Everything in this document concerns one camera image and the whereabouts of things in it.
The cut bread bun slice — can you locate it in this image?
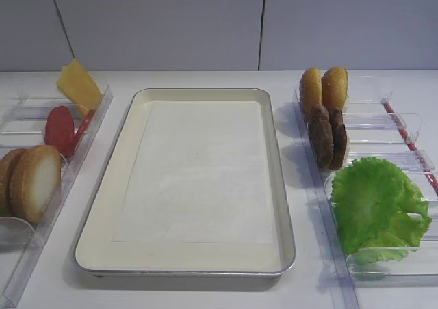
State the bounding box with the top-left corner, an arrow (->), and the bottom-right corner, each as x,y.
9,145 -> 61,224

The left brown meat patty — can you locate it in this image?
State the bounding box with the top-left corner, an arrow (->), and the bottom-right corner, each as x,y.
309,104 -> 334,168

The brown meat patty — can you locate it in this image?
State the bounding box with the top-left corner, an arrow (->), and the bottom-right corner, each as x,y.
309,104 -> 334,168
328,108 -> 348,170

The right brown meat patty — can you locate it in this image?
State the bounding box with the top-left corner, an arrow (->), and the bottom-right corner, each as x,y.
328,108 -> 348,170

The red tomato slice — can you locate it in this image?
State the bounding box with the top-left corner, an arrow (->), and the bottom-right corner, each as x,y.
44,105 -> 75,157
64,109 -> 95,158

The yellow cheese slice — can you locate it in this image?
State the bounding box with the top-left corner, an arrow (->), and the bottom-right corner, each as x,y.
57,59 -> 103,118

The green lettuce leaf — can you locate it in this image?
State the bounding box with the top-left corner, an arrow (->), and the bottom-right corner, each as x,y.
330,157 -> 432,265

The brown bread bun half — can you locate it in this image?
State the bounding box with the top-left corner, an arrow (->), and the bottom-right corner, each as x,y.
0,148 -> 26,217

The white parchment paper sheet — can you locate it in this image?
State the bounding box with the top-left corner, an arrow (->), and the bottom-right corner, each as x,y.
113,101 -> 274,244

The cream metal baking tray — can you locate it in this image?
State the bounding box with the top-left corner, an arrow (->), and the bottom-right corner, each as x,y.
75,88 -> 296,278

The left bun top half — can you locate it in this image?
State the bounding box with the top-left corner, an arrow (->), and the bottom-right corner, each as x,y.
299,68 -> 322,117

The right bun top half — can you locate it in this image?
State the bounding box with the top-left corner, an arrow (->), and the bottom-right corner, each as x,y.
322,66 -> 349,109

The right clear acrylic rack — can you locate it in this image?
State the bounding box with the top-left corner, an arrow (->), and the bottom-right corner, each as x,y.
293,90 -> 437,308

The clear acrylic rack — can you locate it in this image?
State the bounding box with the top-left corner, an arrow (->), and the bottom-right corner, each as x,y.
293,90 -> 437,308
1,85 -> 113,308

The left clear acrylic rack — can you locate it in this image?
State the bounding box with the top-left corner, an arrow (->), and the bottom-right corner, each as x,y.
1,85 -> 113,308

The red rack rail strip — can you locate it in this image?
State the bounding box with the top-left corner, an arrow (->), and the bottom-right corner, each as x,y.
382,99 -> 437,193

